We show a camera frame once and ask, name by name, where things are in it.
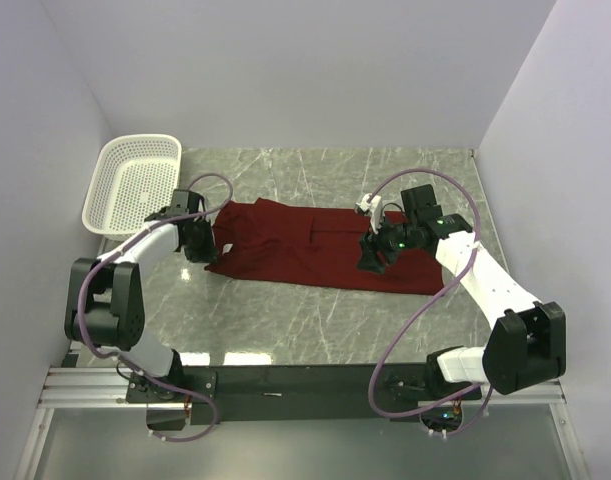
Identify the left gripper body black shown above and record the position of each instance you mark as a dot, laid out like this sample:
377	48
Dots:
202	247

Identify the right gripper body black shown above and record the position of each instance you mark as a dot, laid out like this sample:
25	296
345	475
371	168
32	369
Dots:
389	240

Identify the dark red t shirt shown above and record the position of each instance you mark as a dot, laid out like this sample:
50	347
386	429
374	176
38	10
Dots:
269	241

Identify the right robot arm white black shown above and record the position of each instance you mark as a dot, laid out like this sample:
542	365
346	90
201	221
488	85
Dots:
527	344

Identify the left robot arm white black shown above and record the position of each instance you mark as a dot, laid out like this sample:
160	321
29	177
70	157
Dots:
107	294

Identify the white perforated plastic basket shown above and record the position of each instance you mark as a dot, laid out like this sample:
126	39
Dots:
135	176

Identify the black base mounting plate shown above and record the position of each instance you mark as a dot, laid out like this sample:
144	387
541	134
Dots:
314	392

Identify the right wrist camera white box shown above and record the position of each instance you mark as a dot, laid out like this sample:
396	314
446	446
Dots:
371	205

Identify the aluminium frame rail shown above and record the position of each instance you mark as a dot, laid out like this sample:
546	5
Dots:
169	409

